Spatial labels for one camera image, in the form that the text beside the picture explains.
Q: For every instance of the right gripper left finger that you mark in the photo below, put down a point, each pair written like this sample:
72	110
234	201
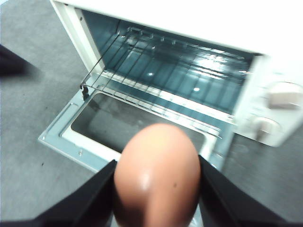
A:
82	205

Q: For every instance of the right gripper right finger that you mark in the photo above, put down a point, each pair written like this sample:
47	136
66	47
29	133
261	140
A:
232	208

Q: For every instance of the brown egg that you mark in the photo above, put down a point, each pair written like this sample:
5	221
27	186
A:
157	177

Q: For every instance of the glass oven door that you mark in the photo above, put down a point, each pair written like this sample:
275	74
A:
106	125

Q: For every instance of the beige timer dial knob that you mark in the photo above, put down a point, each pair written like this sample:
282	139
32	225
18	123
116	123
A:
264	128

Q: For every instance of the beige temperature dial knob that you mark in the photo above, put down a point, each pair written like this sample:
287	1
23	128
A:
284	98

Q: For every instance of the cream Toshiba toaster oven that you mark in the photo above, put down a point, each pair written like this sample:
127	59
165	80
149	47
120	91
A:
75	35

